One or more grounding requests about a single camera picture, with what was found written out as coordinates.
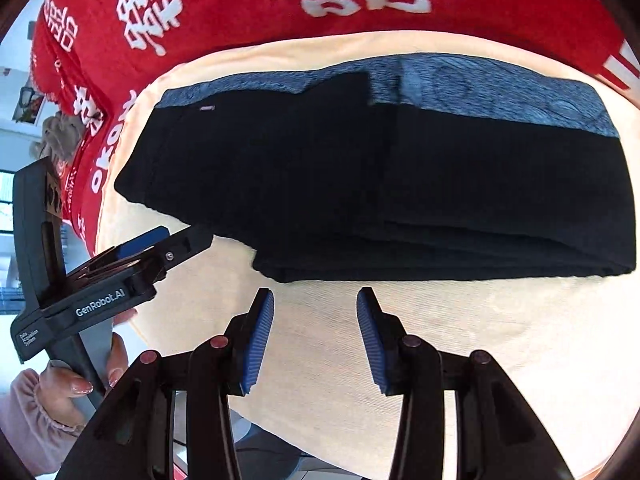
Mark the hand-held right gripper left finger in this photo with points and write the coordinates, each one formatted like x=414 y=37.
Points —
x=255 y=345

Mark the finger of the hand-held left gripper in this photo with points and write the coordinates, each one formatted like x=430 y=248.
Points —
x=142 y=241
x=185 y=247

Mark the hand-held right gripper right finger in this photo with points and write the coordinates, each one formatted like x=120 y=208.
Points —
x=372 y=345

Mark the black pants with blue floral stripes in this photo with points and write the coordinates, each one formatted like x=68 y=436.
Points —
x=350 y=185

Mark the person's left forearm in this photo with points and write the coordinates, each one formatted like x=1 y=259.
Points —
x=35 y=425

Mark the person's left hand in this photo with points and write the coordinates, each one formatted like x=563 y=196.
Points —
x=60 y=385

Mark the window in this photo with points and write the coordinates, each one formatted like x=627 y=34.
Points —
x=6 y=202

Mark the peach blanket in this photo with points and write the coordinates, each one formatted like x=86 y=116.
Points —
x=315 y=360

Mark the grey cloth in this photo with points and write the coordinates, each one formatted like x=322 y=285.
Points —
x=62 y=137

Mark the red printed blanket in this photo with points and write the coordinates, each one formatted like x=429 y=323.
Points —
x=225 y=10

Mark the framed wall picture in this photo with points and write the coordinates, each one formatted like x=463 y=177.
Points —
x=29 y=105

